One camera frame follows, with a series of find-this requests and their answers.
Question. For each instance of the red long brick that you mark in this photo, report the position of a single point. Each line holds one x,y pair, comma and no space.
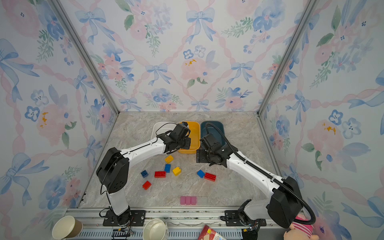
210,177
160,174

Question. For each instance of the yellow plastic bin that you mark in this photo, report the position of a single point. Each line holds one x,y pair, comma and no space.
195,136

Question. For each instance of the white plastic bin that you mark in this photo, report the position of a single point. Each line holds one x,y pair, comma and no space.
161,128

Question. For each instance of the yellow brick lower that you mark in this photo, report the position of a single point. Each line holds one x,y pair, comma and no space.
177,171

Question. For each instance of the yellow brick studs up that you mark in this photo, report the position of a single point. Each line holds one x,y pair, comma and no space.
169,159

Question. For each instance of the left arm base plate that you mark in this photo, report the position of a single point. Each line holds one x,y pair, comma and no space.
124,218

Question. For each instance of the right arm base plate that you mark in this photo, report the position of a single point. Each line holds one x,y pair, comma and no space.
235,218

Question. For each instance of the brown paper cup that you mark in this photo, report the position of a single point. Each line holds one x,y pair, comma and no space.
67,227

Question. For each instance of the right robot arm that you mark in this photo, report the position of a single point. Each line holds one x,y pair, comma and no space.
281,205

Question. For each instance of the red snack box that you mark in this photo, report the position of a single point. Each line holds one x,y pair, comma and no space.
210,234

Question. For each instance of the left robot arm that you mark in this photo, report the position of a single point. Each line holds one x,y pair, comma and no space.
114,169

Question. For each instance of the pink block strip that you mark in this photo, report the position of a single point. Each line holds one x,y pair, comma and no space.
188,200

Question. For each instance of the red small brick front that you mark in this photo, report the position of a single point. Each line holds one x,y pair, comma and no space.
146,185

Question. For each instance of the pink plush toy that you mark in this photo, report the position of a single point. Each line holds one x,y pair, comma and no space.
300,232

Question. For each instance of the blue brick right centre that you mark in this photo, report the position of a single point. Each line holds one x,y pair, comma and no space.
201,174

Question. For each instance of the white paper cup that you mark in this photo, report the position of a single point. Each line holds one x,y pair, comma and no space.
156,229

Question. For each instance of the blue small brick left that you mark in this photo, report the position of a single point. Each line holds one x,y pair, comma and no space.
144,174

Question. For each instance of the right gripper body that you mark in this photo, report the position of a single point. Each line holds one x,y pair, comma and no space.
204,157

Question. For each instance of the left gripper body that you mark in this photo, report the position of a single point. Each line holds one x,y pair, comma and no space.
185,144

